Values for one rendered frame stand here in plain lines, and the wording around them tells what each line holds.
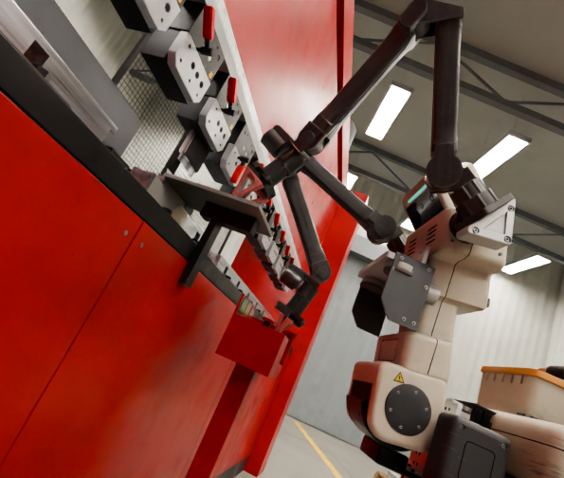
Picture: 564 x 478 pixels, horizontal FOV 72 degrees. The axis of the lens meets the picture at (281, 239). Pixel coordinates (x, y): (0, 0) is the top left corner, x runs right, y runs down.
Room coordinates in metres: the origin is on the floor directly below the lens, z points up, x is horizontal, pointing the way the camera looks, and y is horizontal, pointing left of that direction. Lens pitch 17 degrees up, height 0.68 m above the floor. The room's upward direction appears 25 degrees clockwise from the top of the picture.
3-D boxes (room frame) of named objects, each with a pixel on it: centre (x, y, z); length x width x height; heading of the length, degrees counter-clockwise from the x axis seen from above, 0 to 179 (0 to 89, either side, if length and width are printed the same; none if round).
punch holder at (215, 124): (0.97, 0.32, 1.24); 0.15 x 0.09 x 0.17; 164
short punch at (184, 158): (1.00, 0.32, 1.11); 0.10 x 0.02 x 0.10; 164
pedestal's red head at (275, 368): (1.20, -0.07, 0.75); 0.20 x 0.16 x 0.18; 165
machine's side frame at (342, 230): (3.23, -0.15, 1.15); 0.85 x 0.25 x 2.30; 74
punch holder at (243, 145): (1.17, 0.27, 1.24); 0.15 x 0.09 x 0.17; 164
